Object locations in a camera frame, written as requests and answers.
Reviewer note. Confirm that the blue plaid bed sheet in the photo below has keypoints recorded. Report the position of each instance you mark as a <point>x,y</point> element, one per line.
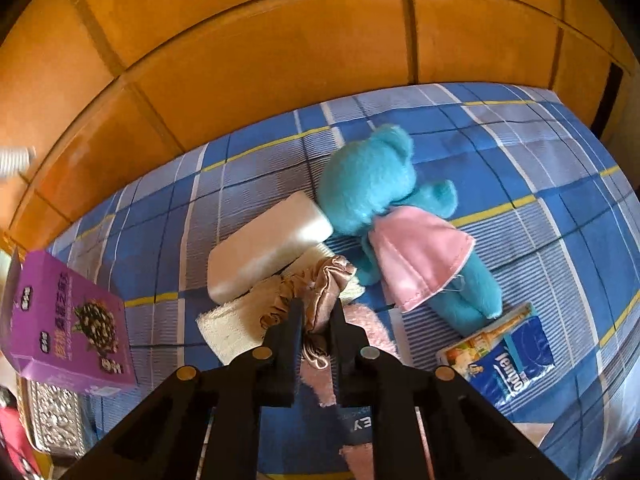
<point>555,220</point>

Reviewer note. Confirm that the blue teddy bear pink dress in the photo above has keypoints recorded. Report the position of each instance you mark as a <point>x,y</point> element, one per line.
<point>369,189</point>

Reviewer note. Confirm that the white foam block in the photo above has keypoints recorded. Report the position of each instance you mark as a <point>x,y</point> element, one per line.
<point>264,246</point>

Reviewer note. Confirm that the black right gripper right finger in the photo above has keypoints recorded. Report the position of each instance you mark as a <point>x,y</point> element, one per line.
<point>350,383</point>

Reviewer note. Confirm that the cream towel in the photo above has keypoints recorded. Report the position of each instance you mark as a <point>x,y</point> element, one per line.
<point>234,327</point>

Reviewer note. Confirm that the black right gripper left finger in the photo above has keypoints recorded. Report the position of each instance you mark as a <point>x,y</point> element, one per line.
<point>281,374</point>

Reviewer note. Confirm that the blue Tempo tissue pack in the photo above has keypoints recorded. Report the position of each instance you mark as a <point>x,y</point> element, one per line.
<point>504,358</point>

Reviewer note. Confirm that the beige satin scrunchie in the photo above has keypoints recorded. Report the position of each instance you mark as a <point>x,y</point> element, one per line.
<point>318,287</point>

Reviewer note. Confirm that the pink fluffy sock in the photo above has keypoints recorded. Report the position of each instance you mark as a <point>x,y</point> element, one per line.
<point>354,425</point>

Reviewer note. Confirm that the purple snack box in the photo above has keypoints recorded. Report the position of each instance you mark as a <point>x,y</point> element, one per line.
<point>61,329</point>

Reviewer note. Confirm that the silver embossed tissue box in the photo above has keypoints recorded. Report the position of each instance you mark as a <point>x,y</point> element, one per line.
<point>53,419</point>

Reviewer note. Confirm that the wooden headboard panel wall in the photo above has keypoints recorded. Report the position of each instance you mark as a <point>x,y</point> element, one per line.
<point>105,91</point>

